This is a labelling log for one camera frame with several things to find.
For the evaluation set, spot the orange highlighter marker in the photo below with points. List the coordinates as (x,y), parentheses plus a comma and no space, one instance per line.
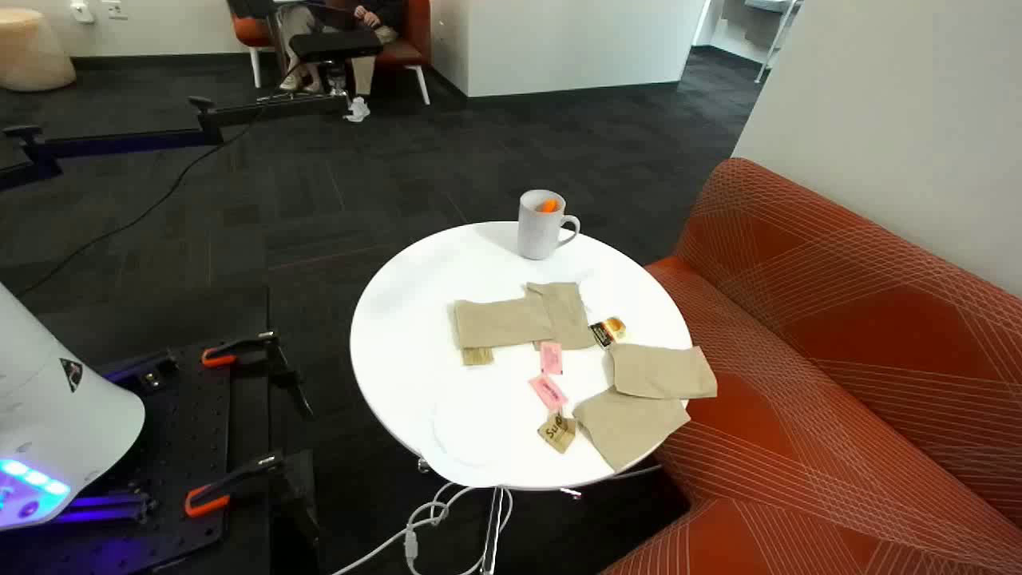
(552,205)

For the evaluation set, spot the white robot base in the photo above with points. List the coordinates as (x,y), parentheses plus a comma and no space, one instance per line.
(62,426)

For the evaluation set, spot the white ceramic mug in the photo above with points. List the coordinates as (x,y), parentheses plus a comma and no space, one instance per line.
(540,233)

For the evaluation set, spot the large tan napkin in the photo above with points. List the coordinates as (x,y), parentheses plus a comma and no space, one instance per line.
(540,314)

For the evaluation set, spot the pink sugar packet upper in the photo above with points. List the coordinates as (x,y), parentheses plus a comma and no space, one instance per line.
(552,360)

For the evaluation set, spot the pink sugar packet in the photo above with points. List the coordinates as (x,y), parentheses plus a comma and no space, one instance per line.
(552,360)
(546,395)

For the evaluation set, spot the round white table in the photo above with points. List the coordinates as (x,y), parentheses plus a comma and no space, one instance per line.
(479,426)

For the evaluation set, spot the small tan packet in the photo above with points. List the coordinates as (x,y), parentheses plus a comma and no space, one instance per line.
(478,354)

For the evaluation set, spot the pink sugar packet lower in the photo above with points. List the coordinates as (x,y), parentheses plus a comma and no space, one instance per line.
(546,395)

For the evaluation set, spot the dark orange condiment packet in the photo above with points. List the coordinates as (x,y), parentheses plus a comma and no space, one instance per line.
(608,330)

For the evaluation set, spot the brown tea packet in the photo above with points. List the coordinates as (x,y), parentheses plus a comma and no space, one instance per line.
(558,433)

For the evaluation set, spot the tan napkin upper right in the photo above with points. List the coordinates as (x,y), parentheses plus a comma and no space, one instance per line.
(661,373)

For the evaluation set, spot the tan napkin lower right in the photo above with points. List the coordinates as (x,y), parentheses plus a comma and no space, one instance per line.
(628,430)

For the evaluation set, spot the seated person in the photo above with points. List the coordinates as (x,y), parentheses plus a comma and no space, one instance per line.
(348,34)

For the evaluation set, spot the orange chair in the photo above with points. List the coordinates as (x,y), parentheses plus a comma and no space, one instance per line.
(258,30)

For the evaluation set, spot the orange sofa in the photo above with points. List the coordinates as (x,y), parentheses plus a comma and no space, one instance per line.
(870,398)

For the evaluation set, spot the beige round stool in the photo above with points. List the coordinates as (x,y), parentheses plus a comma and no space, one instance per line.
(29,51)

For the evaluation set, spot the orange handled clamp upper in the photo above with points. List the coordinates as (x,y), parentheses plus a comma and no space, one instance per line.
(274,360)

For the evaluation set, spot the orange handled clamp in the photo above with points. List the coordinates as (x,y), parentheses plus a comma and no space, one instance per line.
(220,492)
(274,360)

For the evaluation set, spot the orange handled clamp lower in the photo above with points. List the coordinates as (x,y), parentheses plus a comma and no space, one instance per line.
(220,492)

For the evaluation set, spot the black camera stand bar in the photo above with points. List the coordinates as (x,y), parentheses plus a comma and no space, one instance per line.
(47,155)

